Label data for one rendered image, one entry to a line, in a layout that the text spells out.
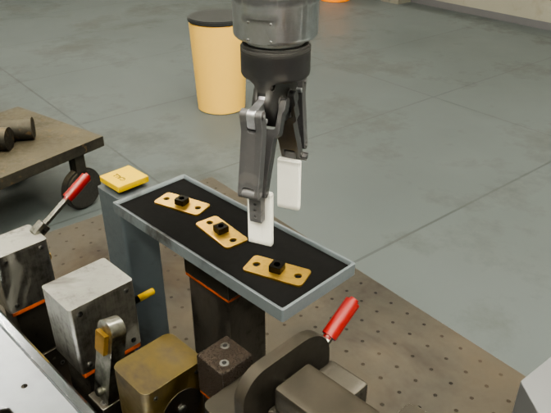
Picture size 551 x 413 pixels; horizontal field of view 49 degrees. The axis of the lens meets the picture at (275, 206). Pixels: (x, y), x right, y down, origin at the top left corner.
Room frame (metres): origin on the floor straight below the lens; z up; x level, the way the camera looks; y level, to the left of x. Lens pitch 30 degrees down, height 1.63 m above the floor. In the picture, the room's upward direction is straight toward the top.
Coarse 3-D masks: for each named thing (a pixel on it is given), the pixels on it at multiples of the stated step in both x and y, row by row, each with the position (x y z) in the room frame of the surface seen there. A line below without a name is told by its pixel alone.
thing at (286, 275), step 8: (256, 256) 0.67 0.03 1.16; (248, 264) 0.66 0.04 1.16; (264, 264) 0.66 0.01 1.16; (272, 264) 0.64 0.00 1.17; (280, 264) 0.64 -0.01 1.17; (288, 264) 0.66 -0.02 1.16; (248, 272) 0.64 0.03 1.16; (256, 272) 0.64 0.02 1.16; (264, 272) 0.64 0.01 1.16; (272, 272) 0.64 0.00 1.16; (280, 272) 0.63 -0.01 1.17; (288, 272) 0.64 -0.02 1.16; (296, 272) 0.64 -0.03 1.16; (304, 272) 0.64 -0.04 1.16; (280, 280) 0.62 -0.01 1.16; (288, 280) 0.62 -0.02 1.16; (296, 280) 0.62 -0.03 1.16; (304, 280) 0.62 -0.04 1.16
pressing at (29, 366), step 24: (0, 312) 0.75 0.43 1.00; (0, 336) 0.70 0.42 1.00; (24, 336) 0.70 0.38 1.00; (0, 360) 0.65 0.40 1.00; (24, 360) 0.65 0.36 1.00; (0, 384) 0.60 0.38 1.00; (48, 384) 0.60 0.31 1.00; (0, 408) 0.56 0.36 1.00; (24, 408) 0.56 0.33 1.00; (48, 408) 0.56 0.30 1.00; (72, 408) 0.56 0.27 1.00
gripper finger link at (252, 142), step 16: (240, 112) 0.59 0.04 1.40; (256, 112) 0.58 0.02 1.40; (256, 128) 0.58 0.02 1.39; (240, 144) 0.58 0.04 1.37; (256, 144) 0.58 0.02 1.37; (240, 160) 0.58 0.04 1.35; (256, 160) 0.57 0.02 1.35; (240, 176) 0.58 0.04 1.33; (256, 176) 0.57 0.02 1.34; (240, 192) 0.57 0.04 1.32; (256, 192) 0.57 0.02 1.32
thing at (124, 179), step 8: (128, 168) 0.95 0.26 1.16; (104, 176) 0.92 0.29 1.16; (112, 176) 0.92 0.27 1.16; (120, 176) 0.92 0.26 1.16; (128, 176) 0.92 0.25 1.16; (136, 176) 0.92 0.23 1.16; (144, 176) 0.92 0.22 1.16; (112, 184) 0.89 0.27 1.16; (120, 184) 0.89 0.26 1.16; (128, 184) 0.89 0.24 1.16; (136, 184) 0.90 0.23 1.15; (120, 192) 0.88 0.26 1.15
